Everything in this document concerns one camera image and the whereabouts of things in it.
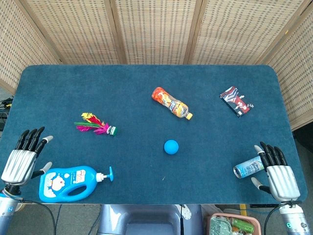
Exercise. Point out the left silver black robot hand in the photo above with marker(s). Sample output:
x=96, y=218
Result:
x=18, y=164

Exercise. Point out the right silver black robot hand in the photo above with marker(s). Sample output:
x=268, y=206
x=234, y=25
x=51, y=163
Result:
x=281, y=176

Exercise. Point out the pink feather shuttlecock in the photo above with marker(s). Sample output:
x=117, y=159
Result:
x=96, y=124

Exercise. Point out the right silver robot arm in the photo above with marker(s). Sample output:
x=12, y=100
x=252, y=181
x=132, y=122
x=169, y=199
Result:
x=294, y=218

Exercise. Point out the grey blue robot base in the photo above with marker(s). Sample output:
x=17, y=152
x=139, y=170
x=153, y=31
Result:
x=146, y=219

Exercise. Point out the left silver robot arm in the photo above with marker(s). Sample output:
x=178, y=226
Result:
x=6, y=208

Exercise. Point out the blue pump detergent bottle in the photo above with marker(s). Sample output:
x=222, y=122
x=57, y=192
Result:
x=67, y=183

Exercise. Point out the orange drink plastic bottle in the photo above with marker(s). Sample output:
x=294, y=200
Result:
x=171, y=102

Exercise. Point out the light blue drink can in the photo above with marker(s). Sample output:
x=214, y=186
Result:
x=248, y=167

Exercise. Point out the green drink can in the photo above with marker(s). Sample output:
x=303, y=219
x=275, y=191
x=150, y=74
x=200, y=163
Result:
x=242, y=224

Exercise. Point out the pink basket with items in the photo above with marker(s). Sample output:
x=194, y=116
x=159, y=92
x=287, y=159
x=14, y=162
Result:
x=231, y=224

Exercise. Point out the black red card box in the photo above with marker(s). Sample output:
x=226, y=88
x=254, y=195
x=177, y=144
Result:
x=236, y=100

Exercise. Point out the blue ball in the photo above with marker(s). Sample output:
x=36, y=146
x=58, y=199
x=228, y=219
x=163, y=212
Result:
x=171, y=147

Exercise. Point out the blue carpet table cover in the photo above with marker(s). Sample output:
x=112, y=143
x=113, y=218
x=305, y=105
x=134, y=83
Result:
x=146, y=85

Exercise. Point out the woven rattan folding screen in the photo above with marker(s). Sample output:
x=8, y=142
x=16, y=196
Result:
x=156, y=29

